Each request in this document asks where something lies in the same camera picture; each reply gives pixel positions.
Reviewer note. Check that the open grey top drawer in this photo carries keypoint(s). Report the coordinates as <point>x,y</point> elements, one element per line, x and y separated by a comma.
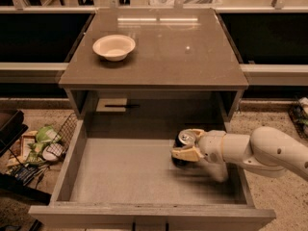
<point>118,174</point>

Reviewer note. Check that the black wire basket left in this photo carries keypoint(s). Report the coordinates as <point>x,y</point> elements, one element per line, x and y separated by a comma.
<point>64,135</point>

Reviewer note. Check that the green snack bag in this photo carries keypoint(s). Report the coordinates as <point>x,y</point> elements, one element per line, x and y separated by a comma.
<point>44,146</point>

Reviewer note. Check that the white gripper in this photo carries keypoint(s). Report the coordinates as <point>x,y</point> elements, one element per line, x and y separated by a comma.
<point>211,143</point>

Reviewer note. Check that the white paper bowl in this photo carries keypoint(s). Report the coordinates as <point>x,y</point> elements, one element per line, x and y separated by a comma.
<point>114,48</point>

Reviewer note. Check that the dark blue snack packet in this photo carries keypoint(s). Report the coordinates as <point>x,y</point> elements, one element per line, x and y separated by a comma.
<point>24,174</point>

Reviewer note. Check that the black wire basket right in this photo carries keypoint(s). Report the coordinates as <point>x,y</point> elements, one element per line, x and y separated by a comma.
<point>298,114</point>

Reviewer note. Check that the blue pepsi can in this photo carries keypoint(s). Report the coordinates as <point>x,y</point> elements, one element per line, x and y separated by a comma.
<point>183,140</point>

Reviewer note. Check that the black wire basket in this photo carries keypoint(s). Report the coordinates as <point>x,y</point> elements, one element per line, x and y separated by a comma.
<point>64,135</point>
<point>298,114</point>

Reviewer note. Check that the grey cabinet with counter top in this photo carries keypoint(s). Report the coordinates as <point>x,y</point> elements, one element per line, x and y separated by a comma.
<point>183,66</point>

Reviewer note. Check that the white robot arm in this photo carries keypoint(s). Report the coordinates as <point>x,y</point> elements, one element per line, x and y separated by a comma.
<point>266,151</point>

